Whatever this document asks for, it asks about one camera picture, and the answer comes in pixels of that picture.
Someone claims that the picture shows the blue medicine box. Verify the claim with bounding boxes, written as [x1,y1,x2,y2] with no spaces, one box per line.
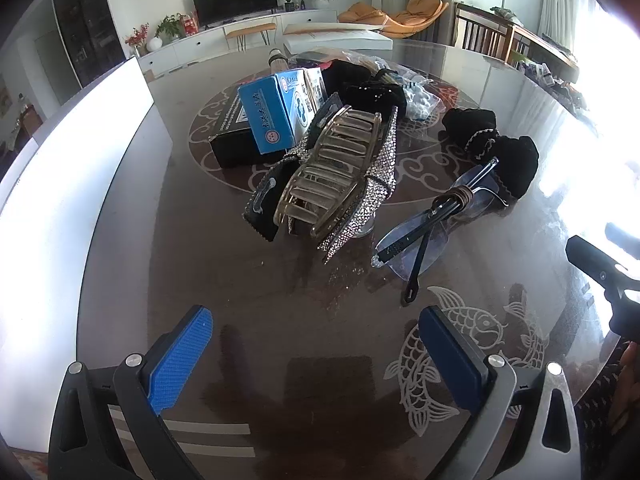
[238,69,321,155]

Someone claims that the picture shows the white flat box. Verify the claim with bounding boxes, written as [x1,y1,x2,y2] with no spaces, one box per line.
[282,22,394,56]

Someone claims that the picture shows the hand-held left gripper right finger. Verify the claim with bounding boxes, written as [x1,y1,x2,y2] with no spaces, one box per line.
[419,305,583,480]

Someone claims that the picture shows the clear gold hair claw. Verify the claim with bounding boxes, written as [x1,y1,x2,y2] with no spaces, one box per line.
[272,105,387,239]

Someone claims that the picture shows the black scrunchie with chain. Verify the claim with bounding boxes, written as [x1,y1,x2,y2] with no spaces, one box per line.
[442,107,499,154]

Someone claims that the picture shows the dark small hair clip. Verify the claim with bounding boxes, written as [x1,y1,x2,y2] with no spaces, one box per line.
[305,92,347,134]

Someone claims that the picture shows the brown hair tie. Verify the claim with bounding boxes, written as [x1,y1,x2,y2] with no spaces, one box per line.
[432,185,476,211]

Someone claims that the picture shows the dark patterned cloth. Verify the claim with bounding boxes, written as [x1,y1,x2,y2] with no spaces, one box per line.
[575,340,640,480]

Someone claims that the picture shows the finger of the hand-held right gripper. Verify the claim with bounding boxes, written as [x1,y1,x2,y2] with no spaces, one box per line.
[566,235,625,288]
[605,222,640,257]

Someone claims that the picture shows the black knit cloth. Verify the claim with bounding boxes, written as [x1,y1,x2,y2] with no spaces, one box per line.
[487,135,540,207]

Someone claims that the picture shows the person's right hand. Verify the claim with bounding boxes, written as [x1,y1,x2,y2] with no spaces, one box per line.
[614,344,640,433]

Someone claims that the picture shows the bushy potted plant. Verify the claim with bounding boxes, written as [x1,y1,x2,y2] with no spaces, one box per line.
[155,13,187,44]

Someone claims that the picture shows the rhinestone hair clip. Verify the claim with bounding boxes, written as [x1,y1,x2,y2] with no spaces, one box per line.
[280,104,399,266]

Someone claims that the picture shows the clear bag with clothing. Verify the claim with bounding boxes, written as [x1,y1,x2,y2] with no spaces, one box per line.
[290,47,352,69]

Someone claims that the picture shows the black sequin cloth bundle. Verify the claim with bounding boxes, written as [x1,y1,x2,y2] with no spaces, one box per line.
[327,80,407,117]

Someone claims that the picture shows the wooden side desk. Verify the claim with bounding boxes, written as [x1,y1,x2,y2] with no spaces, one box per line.
[510,24,582,77]

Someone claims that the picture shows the plastic bag of white beads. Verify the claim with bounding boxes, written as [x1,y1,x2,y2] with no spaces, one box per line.
[394,72,447,122]

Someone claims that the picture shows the wooden stool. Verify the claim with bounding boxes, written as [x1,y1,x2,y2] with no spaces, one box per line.
[224,22,278,51]

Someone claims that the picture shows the orange lounge chair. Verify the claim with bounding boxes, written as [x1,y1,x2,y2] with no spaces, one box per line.
[337,0,450,40]

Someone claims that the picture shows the white printed box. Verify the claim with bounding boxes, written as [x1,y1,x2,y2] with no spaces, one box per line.
[304,67,329,112]

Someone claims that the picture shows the wooden slatted chair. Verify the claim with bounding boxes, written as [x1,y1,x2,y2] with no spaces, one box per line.
[452,2,517,64]

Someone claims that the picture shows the red flowers in white vase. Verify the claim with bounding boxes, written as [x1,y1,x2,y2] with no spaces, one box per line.
[125,23,164,54]

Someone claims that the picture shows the clear glasses black temples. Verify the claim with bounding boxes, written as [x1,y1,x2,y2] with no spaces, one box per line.
[372,157,501,307]

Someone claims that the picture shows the black glass cabinet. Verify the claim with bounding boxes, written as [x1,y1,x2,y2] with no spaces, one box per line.
[51,0,126,89]

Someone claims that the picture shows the black cardboard box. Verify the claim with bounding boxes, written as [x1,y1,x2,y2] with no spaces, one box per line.
[209,100,301,169]

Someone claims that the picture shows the white television cabinet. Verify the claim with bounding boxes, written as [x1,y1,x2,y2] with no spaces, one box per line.
[137,7,347,79]

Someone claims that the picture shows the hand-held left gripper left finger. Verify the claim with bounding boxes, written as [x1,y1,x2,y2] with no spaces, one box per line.
[47,304,213,480]

